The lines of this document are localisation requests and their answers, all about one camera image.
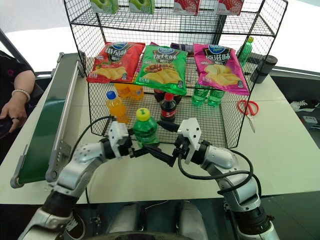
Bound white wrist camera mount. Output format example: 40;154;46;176
107;120;130;159
176;117;202;165

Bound white bead bracelet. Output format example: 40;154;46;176
11;88;32;103

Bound black handheld object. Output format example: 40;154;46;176
0;116;16;140

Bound bare person hand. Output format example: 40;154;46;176
0;99;28;134

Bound red drink carton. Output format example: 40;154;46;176
215;0;245;16
173;0;202;17

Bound red handled scissors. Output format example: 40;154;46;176
236;99;260;134

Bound purple snack bag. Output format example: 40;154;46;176
170;42;199;54

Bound person's arm with bracelet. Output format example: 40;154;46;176
0;49;43;118

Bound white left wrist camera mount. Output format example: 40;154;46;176
107;120;130;159

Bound dark cola bottle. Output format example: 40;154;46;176
153;88;166;103

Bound black and white sneaker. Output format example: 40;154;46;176
63;209;86;240
289;99;320;113

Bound green soda bottle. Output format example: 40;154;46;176
207;88;226;108
191;83;210;107

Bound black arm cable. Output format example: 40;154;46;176
177;149;262;199
70;115;118;161

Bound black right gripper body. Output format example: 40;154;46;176
173;134;191;162

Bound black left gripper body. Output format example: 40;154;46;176
116;135;137;159

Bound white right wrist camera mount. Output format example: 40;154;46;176
176;117;202;165

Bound red potato chips bag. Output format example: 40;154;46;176
86;41;147;84

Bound black wire rack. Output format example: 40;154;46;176
63;0;289;150

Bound green drink carton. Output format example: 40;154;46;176
89;0;121;15
128;0;156;15

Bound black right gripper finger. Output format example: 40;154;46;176
157;120;180;133
143;145;177;168

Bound pink potato chips bag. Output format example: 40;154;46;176
192;42;251;97

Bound orange soda bottle blue cap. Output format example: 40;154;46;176
105;90;130;124

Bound cola bottle with red cap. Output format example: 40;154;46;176
159;92;178;123

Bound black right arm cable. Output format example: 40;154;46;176
177;149;262;199

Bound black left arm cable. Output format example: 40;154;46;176
70;115;118;161

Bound silver robot leg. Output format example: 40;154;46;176
175;200;209;240
106;201;146;240

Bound green bottle with yellow cap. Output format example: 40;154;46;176
238;36;255;67
132;107;160;149

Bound black cylindrical device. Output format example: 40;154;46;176
250;55;279;84

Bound green potato chips bag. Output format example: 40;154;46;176
133;44;189;97

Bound dark grey floor device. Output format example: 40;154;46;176
301;115;320;131

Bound green conveyor belt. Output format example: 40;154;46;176
9;51;87;189

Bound thin white cable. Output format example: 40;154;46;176
144;199;171;210

